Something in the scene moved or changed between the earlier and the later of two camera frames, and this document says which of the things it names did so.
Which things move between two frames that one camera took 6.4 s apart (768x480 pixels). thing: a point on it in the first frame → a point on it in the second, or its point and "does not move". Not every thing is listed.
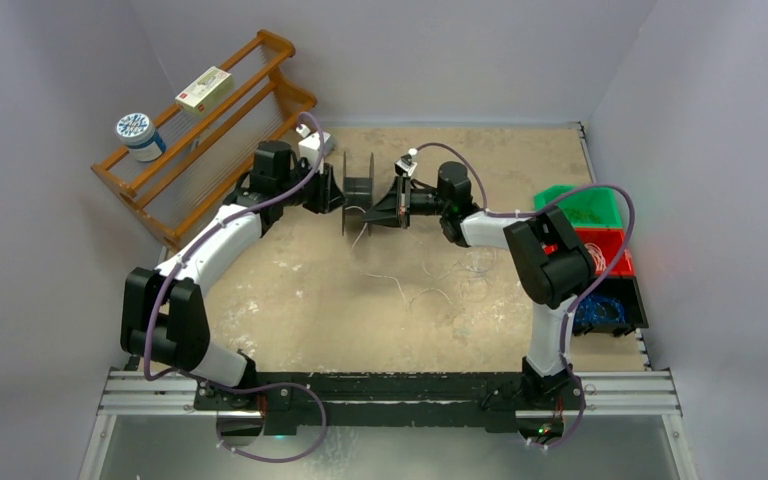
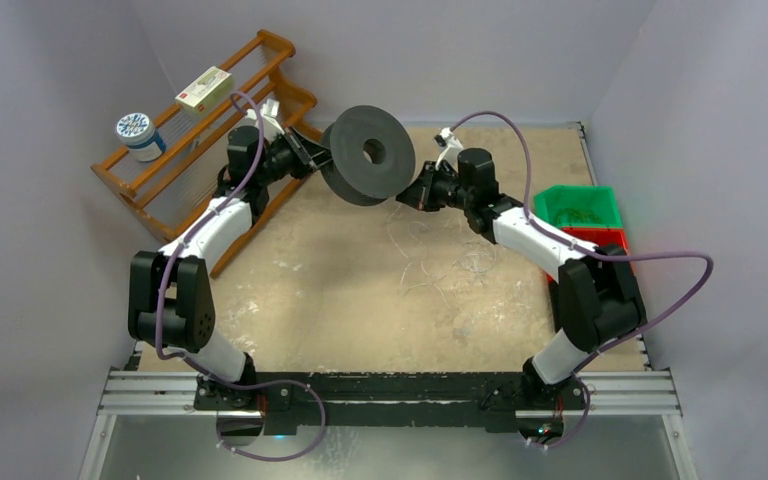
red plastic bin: (612, 242) does not move
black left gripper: (328, 195) → (308, 156)
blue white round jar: (138, 133) does not move
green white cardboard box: (207, 92) does not move
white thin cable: (425, 265) → (472, 257)
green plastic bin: (588, 208) does not move
